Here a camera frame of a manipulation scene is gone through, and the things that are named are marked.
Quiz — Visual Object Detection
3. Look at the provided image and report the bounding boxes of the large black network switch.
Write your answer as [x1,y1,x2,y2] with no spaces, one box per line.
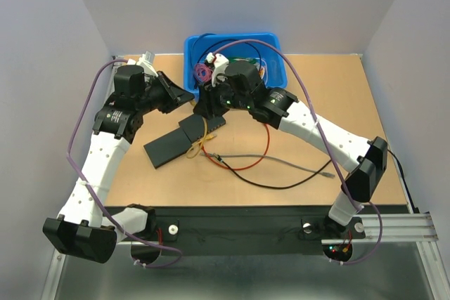
[143,128,191,169]

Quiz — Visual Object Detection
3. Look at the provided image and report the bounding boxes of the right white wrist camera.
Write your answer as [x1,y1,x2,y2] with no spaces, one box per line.
[205,53,229,87]

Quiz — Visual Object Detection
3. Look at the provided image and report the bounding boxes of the yellow ethernet cable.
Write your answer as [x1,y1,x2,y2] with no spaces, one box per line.
[185,99,219,159]

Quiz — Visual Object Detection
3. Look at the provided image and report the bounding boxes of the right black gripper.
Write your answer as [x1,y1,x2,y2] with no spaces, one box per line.
[191,72,252,120]

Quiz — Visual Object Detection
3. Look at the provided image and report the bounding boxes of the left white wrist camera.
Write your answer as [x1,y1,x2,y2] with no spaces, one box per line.
[127,51,157,76]

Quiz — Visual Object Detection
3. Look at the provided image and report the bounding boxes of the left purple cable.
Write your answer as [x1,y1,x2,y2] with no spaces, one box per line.
[65,57,184,269]

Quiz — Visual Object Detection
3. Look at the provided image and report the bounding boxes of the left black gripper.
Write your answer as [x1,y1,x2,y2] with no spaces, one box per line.
[136,70,195,115]

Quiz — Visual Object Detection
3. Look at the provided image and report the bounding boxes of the green white orange cable bundle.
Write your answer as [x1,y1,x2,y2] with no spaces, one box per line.
[233,56,269,79]

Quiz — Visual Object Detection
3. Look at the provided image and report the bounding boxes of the grey ethernet cable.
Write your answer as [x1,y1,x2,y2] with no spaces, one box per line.
[199,152,336,178]

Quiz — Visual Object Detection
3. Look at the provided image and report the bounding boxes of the blue plastic bin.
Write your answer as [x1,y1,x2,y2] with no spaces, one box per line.
[184,32,288,100]

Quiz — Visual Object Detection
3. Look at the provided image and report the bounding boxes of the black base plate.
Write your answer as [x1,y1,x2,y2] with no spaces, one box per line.
[105,204,366,257]

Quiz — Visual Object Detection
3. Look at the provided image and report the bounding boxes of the black cable in bin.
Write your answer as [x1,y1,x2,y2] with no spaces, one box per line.
[191,34,263,69]

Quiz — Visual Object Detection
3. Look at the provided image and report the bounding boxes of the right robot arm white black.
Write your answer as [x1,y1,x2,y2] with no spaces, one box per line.
[194,56,387,237]

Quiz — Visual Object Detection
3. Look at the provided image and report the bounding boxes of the small black network switch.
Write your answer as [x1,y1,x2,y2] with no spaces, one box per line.
[179,115,226,143]

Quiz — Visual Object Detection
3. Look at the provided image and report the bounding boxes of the black cable on table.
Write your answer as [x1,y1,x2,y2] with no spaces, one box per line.
[217,148,418,209]

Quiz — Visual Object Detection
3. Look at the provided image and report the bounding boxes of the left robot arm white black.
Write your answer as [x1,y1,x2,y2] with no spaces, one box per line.
[42,65,194,268]

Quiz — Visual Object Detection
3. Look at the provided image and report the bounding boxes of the red ethernet cable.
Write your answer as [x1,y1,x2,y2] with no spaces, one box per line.
[202,122,271,171]

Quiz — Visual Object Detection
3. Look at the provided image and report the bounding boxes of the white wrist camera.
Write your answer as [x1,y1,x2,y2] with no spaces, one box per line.
[127,51,157,76]
[205,53,229,87]

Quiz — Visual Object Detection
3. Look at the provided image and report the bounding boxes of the pink coiled cable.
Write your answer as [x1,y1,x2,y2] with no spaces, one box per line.
[193,63,214,83]

